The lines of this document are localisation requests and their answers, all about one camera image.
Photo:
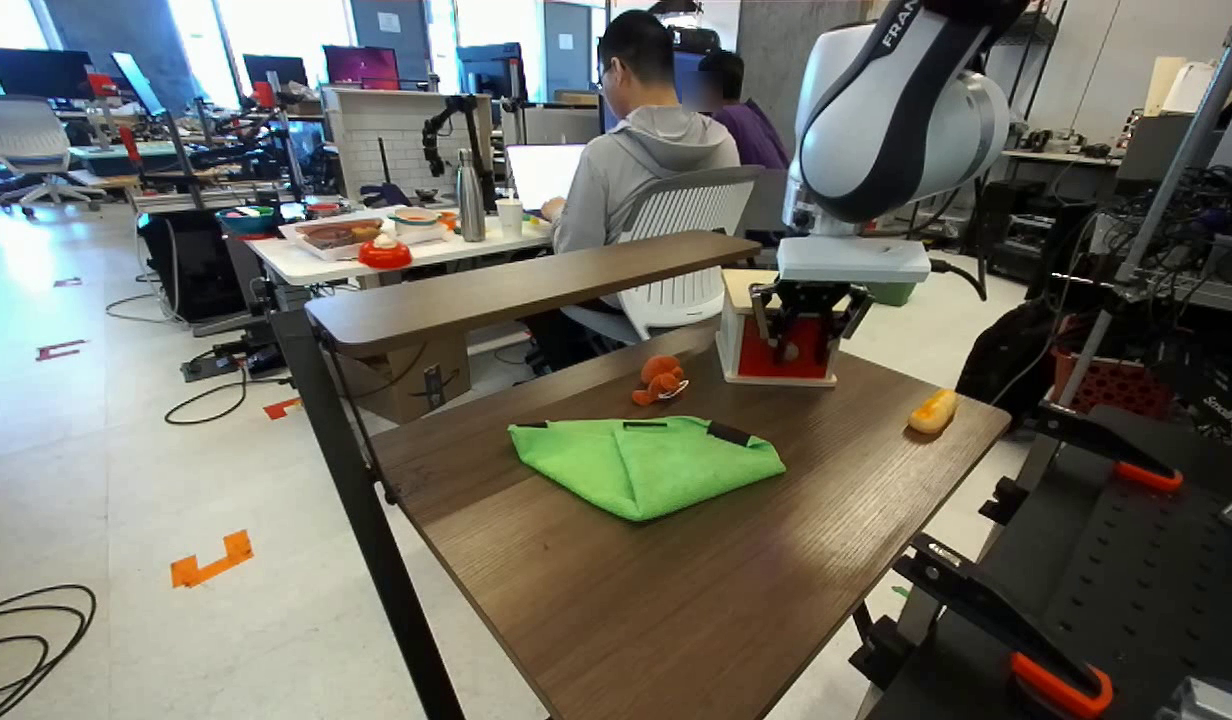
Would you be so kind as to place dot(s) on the orange floor tape piece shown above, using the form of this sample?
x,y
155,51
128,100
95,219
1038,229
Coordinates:
x,y
279,411

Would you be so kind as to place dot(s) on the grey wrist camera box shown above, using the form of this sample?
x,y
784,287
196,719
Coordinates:
x,y
859,265

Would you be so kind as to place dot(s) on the black perforated mounting table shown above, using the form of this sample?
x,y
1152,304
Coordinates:
x,y
1139,584

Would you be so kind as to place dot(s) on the red round desk object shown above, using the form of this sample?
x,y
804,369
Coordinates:
x,y
385,249

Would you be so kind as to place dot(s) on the white slatted office chair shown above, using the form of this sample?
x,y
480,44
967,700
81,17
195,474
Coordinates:
x,y
690,240

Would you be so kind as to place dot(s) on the red front wooden drawer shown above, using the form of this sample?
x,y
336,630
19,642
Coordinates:
x,y
801,356

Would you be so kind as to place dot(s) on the orange plush toy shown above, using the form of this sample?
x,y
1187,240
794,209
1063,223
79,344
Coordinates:
x,y
661,383

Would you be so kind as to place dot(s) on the purple screen computer monitor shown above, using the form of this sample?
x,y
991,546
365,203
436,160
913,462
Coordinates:
x,y
363,66

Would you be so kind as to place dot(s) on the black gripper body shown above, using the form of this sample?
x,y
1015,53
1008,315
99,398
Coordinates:
x,y
816,304

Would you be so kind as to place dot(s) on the open laptop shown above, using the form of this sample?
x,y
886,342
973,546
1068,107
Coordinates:
x,y
546,172

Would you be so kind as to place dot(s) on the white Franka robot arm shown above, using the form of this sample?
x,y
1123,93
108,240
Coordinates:
x,y
896,122

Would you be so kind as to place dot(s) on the cardboard box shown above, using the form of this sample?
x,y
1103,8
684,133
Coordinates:
x,y
401,383

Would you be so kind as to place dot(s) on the black table leg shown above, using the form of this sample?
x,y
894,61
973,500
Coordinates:
x,y
363,520

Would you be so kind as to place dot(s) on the dark computer monitor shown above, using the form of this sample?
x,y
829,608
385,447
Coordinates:
x,y
279,68
38,68
493,68

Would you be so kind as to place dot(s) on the green cloth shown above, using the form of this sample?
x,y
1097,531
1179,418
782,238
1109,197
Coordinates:
x,y
643,465

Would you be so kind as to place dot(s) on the white mesh office chair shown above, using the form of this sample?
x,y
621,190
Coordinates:
x,y
21,141

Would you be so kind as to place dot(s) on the person in purple top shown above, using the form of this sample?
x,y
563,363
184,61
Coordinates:
x,y
740,113

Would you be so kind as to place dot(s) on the person in grey hoodie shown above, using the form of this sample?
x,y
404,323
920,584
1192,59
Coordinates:
x,y
643,160

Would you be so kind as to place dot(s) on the white cup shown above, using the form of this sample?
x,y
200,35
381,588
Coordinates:
x,y
509,223

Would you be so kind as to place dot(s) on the steel water bottle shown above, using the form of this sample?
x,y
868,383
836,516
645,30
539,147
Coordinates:
x,y
469,203

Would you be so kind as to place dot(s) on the orange bracket floor tape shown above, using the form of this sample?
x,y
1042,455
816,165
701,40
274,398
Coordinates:
x,y
208,562

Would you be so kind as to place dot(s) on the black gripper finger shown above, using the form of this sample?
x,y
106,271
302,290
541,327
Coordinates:
x,y
771,327
852,323

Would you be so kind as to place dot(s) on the white office desk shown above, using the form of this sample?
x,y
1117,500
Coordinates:
x,y
321,254

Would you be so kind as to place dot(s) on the yellow oblong toy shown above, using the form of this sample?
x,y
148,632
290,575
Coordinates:
x,y
933,415

